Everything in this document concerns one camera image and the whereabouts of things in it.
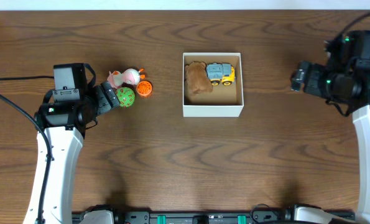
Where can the orange round toy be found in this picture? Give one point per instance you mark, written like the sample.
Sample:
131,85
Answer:
144,88

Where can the brown plush toy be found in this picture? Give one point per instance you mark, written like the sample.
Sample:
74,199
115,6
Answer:
197,79

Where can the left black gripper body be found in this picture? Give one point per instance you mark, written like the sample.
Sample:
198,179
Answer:
106,99

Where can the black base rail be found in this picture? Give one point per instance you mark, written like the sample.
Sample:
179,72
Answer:
260,214

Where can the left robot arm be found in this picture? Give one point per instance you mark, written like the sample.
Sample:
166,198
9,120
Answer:
51,201

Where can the white cardboard box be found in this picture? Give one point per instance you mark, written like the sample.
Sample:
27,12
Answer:
223,101

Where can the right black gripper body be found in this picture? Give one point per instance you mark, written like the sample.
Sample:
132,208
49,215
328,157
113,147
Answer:
305,79

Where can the white pink toy animal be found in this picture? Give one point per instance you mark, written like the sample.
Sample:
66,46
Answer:
130,76

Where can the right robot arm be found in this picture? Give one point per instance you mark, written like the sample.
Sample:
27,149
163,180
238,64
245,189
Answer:
344,82

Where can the green ball with orange numbers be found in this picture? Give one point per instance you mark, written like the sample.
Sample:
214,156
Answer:
126,96

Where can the grey yellow toy truck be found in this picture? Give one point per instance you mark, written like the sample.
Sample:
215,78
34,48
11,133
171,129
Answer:
223,73

